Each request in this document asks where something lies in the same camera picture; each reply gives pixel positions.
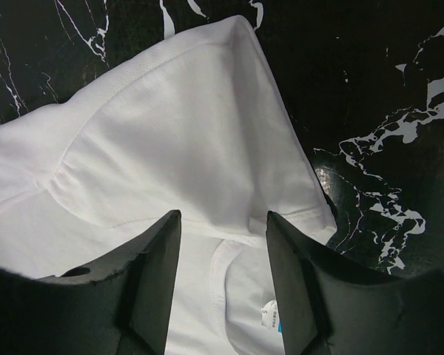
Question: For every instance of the white t shirt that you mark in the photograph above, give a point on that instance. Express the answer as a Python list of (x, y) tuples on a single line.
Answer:
[(195, 123)]

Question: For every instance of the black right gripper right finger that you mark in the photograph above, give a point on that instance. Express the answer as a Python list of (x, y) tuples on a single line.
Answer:
[(329, 304)]

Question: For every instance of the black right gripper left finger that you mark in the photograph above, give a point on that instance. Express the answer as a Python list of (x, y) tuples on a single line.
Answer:
[(118, 303)]

